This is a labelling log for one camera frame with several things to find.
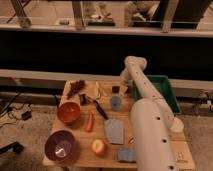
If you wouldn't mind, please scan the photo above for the black eraser block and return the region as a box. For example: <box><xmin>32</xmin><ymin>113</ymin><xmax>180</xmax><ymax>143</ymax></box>
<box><xmin>112</xmin><ymin>86</ymin><xmax>120</xmax><ymax>93</ymax></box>

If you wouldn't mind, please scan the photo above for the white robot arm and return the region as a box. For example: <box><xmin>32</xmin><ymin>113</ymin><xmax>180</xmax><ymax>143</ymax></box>
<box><xmin>120</xmin><ymin>56</ymin><xmax>179</xmax><ymax>171</ymax></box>

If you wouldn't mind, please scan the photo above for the blue plastic cup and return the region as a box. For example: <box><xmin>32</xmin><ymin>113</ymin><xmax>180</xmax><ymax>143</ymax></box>
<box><xmin>110</xmin><ymin>96</ymin><xmax>121</xmax><ymax>111</ymax></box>

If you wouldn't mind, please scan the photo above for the white paper cup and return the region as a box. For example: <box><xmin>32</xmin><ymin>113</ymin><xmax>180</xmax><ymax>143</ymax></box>
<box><xmin>170</xmin><ymin>117</ymin><xmax>184</xmax><ymax>133</ymax></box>

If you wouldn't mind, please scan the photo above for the peeled banana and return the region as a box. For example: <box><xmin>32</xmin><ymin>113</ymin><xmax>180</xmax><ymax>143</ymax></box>
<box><xmin>94</xmin><ymin>81</ymin><xmax>107</xmax><ymax>99</ymax></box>

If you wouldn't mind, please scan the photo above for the green plastic tray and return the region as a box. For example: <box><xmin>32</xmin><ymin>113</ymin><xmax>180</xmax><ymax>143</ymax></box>
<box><xmin>132</xmin><ymin>75</ymin><xmax>181</xmax><ymax>115</ymax></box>

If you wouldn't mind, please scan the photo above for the black binder clip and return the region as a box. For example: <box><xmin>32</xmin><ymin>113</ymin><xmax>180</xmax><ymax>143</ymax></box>
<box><xmin>79</xmin><ymin>94</ymin><xmax>87</xmax><ymax>106</ymax></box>

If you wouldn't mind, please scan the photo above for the grey blue cloth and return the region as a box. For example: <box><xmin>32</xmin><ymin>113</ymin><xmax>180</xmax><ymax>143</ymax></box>
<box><xmin>104</xmin><ymin>119</ymin><xmax>124</xmax><ymax>145</ymax></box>

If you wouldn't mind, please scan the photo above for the bunch of dark grapes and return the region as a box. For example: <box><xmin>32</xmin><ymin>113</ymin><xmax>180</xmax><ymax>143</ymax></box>
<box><xmin>67</xmin><ymin>80</ymin><xmax>86</xmax><ymax>99</ymax></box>

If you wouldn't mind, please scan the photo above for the wooden table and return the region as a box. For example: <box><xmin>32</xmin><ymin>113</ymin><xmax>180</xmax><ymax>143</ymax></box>
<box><xmin>43</xmin><ymin>81</ymin><xmax>195</xmax><ymax>171</ymax></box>

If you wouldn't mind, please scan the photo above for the orange carrot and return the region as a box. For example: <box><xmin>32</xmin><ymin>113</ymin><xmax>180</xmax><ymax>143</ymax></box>
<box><xmin>86</xmin><ymin>112</ymin><xmax>94</xmax><ymax>132</ymax></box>

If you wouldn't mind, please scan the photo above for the metal spoon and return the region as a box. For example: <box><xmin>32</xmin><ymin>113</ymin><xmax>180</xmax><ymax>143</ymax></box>
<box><xmin>128</xmin><ymin>137</ymin><xmax>134</xmax><ymax>144</ymax></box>

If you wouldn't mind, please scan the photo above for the orange bowl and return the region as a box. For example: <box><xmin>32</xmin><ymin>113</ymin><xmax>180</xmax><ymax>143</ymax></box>
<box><xmin>57</xmin><ymin>102</ymin><xmax>81</xmax><ymax>124</ymax></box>

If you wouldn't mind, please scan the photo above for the peach apple fruit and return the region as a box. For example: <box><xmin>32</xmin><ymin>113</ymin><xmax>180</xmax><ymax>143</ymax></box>
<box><xmin>91</xmin><ymin>139</ymin><xmax>106</xmax><ymax>156</ymax></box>

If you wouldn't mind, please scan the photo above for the blue sponge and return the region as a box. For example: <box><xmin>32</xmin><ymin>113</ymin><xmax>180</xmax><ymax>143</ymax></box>
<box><xmin>117</xmin><ymin>148</ymin><xmax>136</xmax><ymax>163</ymax></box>

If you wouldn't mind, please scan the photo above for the purple bowl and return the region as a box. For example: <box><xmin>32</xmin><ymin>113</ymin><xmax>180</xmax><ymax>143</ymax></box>
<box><xmin>44</xmin><ymin>130</ymin><xmax>76</xmax><ymax>162</ymax></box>

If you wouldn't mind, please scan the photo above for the black power adapter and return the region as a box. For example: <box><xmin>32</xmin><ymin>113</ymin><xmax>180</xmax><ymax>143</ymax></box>
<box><xmin>21</xmin><ymin>111</ymin><xmax>32</xmax><ymax>121</ymax></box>

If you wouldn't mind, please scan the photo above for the black handled knife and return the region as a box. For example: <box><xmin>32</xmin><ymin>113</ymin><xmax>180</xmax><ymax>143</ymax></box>
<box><xmin>87</xmin><ymin>96</ymin><xmax>108</xmax><ymax>120</ymax></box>

